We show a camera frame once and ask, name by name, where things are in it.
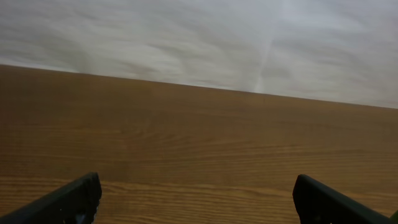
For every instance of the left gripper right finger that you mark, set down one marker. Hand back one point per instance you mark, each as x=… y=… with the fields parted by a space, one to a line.
x=323 y=205

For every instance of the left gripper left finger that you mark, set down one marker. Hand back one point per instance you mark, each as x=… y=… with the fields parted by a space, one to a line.
x=62 y=205

